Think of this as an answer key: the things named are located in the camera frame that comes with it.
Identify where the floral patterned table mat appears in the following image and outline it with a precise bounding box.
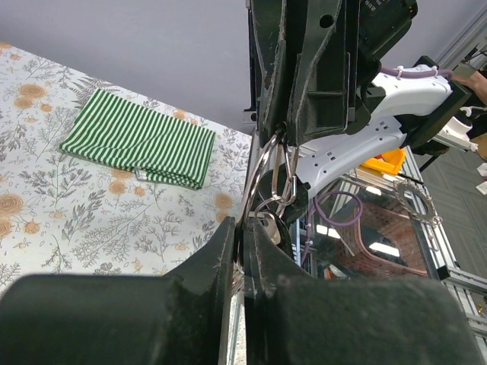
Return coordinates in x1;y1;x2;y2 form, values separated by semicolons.
1;43;251;291

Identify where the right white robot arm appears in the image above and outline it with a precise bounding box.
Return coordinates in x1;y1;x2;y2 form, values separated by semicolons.
240;1;469;223

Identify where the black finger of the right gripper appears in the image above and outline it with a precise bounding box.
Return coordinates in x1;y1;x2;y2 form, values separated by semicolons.
287;1;349;144
250;0;288;135

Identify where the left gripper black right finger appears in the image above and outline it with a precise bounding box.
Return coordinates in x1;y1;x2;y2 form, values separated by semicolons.
242;219;476;364

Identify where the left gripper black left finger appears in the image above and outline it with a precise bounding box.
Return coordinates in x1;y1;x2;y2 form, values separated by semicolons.
1;217;236;364

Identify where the silver keyring with keys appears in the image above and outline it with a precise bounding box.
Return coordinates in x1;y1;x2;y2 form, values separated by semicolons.
237;121;301;267

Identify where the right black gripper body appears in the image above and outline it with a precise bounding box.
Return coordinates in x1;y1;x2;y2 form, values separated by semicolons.
342;1;418;125

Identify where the green striped cloth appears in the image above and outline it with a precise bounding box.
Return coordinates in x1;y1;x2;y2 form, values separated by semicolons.
59;89;216;190

